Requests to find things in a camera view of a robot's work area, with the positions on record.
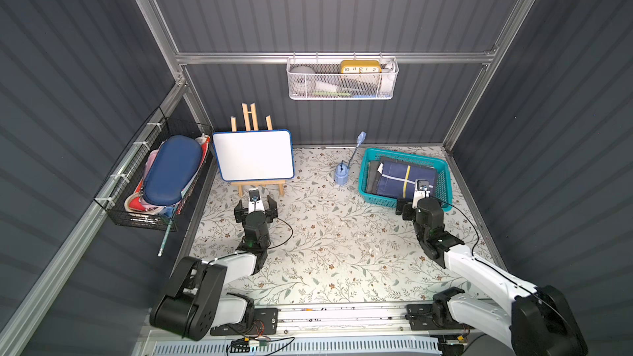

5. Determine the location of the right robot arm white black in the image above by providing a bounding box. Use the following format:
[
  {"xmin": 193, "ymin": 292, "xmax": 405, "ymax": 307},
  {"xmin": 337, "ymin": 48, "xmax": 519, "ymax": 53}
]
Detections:
[{"xmin": 396, "ymin": 197, "xmax": 588, "ymax": 355}]

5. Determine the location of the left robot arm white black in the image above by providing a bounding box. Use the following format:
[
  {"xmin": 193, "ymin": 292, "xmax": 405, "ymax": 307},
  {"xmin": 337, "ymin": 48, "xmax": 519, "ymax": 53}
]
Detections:
[{"xmin": 149, "ymin": 190, "xmax": 278, "ymax": 341}]

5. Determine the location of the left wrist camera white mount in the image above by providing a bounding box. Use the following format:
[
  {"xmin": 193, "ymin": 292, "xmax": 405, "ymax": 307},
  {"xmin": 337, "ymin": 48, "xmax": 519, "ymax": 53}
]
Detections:
[{"xmin": 248, "ymin": 187, "xmax": 265, "ymax": 214}]

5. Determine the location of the aluminium mounting rail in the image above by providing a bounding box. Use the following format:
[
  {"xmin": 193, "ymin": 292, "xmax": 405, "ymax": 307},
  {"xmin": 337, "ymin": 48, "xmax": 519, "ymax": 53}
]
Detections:
[{"xmin": 142, "ymin": 298, "xmax": 515, "ymax": 342}]

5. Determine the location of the navy blue pillowcase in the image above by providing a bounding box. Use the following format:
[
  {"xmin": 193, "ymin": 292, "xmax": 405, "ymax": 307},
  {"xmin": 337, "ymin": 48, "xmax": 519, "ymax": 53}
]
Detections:
[{"xmin": 390, "ymin": 159, "xmax": 438, "ymax": 199}]

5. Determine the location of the tape roll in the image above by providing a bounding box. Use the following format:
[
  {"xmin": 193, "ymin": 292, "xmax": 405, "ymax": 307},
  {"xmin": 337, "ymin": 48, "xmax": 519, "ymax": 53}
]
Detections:
[{"xmin": 288, "ymin": 66, "xmax": 317, "ymax": 96}]

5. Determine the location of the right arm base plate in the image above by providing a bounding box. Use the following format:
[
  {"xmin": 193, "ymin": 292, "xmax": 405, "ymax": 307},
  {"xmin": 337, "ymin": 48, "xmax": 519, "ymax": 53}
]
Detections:
[{"xmin": 405, "ymin": 303, "xmax": 472, "ymax": 332}]

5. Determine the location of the yellow clock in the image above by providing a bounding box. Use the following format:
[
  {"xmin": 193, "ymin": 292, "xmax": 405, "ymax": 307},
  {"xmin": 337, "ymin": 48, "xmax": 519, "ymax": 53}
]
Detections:
[{"xmin": 341, "ymin": 59, "xmax": 382, "ymax": 74}]

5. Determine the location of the dark grey checked pillowcase front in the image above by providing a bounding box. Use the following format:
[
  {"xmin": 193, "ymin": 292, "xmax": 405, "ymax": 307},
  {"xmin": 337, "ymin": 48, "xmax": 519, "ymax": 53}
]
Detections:
[{"xmin": 364, "ymin": 158, "xmax": 398, "ymax": 198}]

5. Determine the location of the black wire side basket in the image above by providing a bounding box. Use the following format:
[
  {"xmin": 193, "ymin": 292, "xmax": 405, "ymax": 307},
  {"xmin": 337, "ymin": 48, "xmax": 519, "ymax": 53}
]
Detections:
[{"xmin": 96, "ymin": 110, "xmax": 213, "ymax": 232}]

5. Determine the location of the teal plastic basket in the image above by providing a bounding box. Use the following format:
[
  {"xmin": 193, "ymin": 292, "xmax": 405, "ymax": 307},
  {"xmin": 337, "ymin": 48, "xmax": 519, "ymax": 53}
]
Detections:
[{"xmin": 359, "ymin": 148, "xmax": 453, "ymax": 212}]

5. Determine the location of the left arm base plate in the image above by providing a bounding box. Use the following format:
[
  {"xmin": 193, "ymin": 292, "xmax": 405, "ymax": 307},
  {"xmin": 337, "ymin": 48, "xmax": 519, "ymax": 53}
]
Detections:
[{"xmin": 209, "ymin": 308, "xmax": 280, "ymax": 337}]

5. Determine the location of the wooden easel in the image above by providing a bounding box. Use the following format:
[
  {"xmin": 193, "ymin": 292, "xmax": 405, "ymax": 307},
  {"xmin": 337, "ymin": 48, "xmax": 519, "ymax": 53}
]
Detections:
[{"xmin": 230, "ymin": 103, "xmax": 286, "ymax": 197}]

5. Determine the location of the small whiteboard blue frame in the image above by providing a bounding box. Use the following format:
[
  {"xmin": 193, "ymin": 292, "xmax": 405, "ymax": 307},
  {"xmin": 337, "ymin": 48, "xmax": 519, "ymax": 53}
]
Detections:
[{"xmin": 212, "ymin": 130, "xmax": 295, "ymax": 182}]

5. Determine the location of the white wire wall basket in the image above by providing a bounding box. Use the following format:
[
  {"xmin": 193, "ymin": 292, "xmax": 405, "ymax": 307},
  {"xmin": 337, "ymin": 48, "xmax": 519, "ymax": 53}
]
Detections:
[{"xmin": 286, "ymin": 55, "xmax": 400, "ymax": 101}]

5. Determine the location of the blue pen holder cup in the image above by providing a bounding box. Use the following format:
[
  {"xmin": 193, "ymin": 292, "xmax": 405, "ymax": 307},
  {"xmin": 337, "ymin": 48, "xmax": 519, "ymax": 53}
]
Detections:
[{"xmin": 334, "ymin": 131, "xmax": 367, "ymax": 186}]

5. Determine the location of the floral table cloth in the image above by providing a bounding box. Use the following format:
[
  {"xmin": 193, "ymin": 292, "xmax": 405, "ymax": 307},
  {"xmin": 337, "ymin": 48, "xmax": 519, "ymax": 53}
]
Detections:
[{"xmin": 170, "ymin": 145, "xmax": 500, "ymax": 308}]

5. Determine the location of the blue oval case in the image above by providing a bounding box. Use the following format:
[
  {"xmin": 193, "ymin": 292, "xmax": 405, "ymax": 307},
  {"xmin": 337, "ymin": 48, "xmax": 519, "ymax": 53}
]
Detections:
[{"xmin": 142, "ymin": 135, "xmax": 204, "ymax": 206}]

